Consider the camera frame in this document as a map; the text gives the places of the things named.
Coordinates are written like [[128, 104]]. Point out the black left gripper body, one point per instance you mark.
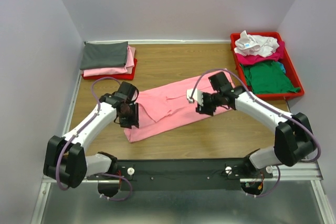
[[130, 118]]

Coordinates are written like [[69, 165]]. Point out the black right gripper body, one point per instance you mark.
[[203, 103]]

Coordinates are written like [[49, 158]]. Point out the light pink t shirt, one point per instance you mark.
[[164, 108]]

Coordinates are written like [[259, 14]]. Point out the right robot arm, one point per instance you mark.
[[294, 139]]

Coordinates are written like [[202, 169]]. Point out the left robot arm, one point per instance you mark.
[[66, 160]]

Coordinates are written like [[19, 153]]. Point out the folded red t shirt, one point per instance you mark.
[[125, 76]]

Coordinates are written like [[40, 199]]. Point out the folded pink t shirt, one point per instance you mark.
[[127, 69]]

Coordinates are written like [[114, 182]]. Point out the magenta t shirt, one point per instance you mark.
[[249, 60]]

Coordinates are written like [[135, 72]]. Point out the green t shirt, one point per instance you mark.
[[267, 77]]

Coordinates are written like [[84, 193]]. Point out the white t shirt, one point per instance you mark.
[[255, 45]]

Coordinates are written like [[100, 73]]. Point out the folded grey t shirt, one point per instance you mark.
[[104, 55]]

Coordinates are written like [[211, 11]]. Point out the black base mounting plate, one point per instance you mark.
[[186, 174]]

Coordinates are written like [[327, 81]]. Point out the blue t shirt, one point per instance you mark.
[[281, 66]]

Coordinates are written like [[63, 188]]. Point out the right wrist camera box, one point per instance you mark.
[[195, 96]]

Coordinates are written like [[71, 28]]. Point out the aluminium frame rail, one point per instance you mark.
[[298, 198]]

